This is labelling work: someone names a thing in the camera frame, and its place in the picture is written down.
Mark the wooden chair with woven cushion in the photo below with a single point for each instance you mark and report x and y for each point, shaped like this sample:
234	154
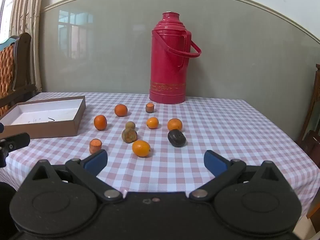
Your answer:
20	62

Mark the black hex key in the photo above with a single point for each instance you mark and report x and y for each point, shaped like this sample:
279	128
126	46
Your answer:
51	119

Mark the pink checked tablecloth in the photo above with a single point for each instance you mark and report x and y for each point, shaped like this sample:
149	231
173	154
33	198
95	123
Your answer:
225	135

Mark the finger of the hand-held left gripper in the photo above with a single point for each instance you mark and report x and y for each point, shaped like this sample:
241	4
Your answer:
15	141
1	127

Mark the blue item behind chair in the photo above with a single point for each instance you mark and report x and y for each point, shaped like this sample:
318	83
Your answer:
5	42

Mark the green-brown kiwi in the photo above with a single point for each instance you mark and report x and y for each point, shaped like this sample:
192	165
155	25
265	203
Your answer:
130	125

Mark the oval orange citrus fruit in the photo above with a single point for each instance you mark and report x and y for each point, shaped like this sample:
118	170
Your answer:
141	148

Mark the brown cardboard box white inside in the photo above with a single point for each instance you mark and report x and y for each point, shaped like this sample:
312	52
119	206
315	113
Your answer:
42	120

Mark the beige patterned curtain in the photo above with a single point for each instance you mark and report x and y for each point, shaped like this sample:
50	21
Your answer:
27	30

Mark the brown wooden furniture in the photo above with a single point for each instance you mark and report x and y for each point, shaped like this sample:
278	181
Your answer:
313	110

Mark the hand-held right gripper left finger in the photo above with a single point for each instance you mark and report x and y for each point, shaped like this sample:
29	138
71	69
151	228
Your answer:
96	161

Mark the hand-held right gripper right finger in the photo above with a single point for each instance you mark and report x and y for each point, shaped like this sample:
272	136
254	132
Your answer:
215	163

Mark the orange carrot piece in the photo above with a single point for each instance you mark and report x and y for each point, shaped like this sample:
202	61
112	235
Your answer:
95	146

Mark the red thermos flask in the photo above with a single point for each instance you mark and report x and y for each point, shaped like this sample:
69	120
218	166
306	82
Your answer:
172	62

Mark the small orange mandarin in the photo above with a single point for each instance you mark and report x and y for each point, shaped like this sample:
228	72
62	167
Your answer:
152	123

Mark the dark brown wrinkled fruit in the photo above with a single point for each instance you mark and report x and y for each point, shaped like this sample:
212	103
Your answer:
176	138

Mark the brown-skinned carrot piece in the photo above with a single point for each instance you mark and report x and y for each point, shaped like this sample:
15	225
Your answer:
149	107

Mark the mottled brown carrot piece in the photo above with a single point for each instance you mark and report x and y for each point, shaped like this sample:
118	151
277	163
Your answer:
129	135

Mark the window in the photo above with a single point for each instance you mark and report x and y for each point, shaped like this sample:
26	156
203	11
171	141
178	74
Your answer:
3	10

